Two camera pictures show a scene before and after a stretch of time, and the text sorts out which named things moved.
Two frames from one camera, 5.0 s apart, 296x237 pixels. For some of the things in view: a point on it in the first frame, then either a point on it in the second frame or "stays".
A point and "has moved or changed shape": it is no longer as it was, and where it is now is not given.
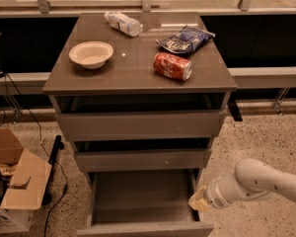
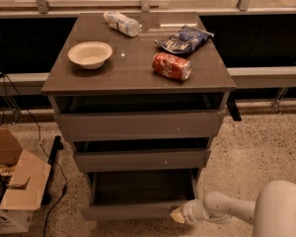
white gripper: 214,195 to 189,210
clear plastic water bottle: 123,24 stays
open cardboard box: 19,180 stays
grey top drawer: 111,118 stays
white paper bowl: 92,54 stays
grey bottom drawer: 143,203 has moved or changed shape
